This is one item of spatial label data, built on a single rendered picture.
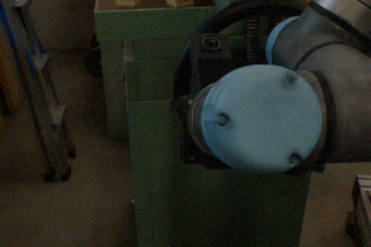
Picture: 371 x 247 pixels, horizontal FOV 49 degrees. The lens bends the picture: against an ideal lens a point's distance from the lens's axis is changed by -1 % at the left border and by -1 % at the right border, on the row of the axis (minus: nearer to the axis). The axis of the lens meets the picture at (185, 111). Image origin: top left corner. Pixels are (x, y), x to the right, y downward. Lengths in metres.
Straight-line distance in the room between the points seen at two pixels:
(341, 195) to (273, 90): 1.58
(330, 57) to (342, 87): 0.07
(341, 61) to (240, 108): 0.13
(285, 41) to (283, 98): 0.18
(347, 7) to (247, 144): 0.21
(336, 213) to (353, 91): 1.44
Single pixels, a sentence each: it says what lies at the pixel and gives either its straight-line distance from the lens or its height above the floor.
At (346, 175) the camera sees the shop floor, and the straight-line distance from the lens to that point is 1.97.
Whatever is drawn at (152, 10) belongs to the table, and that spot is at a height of 0.90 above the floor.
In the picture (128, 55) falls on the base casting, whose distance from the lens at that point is 0.86.
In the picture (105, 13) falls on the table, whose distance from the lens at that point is 0.80.
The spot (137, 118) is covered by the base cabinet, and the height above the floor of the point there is 0.67.
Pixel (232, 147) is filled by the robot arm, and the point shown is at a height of 0.94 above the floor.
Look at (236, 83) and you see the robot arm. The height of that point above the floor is 0.98.
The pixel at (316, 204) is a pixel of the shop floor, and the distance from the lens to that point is 1.76.
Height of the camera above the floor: 1.08
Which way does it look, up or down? 27 degrees down
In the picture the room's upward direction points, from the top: straight up
